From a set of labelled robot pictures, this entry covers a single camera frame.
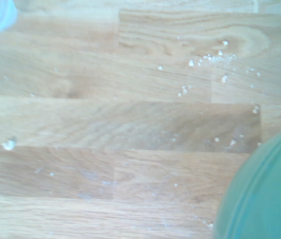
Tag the green ceramic bowl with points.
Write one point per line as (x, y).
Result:
(265, 194)

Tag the cereal crumb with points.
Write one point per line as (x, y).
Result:
(8, 145)

